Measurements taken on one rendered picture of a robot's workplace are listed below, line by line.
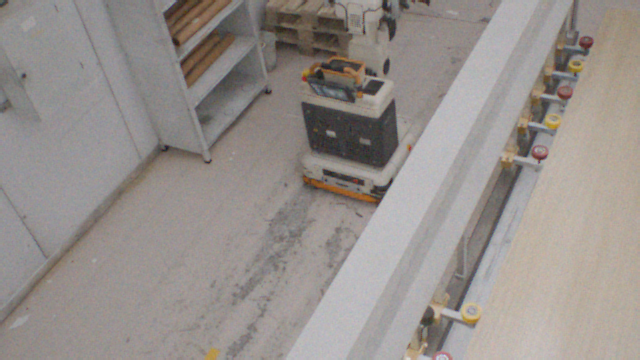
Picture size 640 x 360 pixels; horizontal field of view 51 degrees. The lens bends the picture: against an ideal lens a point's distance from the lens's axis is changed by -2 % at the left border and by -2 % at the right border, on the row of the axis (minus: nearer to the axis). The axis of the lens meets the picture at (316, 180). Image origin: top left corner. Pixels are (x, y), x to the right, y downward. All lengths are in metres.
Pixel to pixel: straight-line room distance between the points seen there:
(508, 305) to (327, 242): 1.72
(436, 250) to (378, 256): 0.15
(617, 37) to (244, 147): 2.61
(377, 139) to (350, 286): 3.17
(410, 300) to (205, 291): 3.25
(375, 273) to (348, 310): 0.07
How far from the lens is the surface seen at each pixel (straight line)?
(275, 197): 4.61
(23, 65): 3.95
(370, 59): 4.25
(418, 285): 1.03
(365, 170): 4.26
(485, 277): 3.25
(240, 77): 5.54
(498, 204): 3.45
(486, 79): 1.24
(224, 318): 4.05
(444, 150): 1.10
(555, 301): 2.85
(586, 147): 3.49
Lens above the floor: 3.19
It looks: 43 degrees down
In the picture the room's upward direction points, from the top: 11 degrees counter-clockwise
